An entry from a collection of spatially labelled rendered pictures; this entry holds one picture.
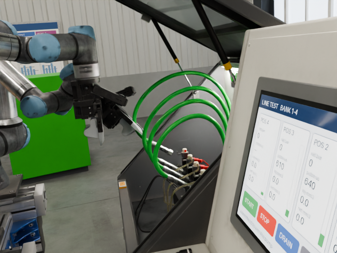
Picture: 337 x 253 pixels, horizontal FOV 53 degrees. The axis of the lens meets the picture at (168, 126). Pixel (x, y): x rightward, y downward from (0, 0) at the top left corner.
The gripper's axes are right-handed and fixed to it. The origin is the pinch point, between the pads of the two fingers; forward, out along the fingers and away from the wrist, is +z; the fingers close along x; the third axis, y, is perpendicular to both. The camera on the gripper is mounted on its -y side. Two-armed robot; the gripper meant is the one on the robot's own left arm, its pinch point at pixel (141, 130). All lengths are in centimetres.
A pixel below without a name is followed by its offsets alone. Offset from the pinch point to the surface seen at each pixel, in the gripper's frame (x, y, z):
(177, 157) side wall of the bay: -39.1, 2.0, 18.1
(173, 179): 19.6, 2.5, 18.4
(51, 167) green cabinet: -304, 143, -78
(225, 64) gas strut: 31.2, -31.0, 7.2
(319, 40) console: 64, -37, 17
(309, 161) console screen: 67, -21, 28
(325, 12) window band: -464, -309, 58
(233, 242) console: 43, 1, 36
